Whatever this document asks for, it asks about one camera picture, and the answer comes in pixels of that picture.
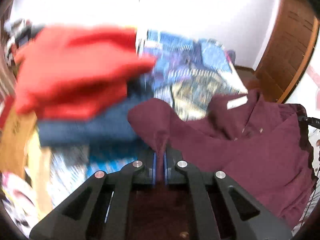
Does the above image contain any maroon button-up shirt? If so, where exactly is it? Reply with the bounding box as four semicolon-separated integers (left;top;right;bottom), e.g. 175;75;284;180
127;90;317;228

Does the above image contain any navy folded garment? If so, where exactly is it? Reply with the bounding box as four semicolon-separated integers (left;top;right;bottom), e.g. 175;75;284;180
37;79;153;147

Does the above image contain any brown wooden door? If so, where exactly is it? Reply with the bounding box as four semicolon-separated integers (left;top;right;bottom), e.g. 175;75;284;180
255;0;319;103

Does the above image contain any blue patchwork bedspread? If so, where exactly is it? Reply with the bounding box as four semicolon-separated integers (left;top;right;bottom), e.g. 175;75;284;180
48;30;245;206

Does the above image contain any wooden lap desk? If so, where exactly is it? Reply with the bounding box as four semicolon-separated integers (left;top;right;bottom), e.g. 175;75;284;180
1;95;53;219

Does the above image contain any red folded garment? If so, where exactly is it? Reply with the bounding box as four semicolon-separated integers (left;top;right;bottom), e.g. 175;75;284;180
14;26;156;120

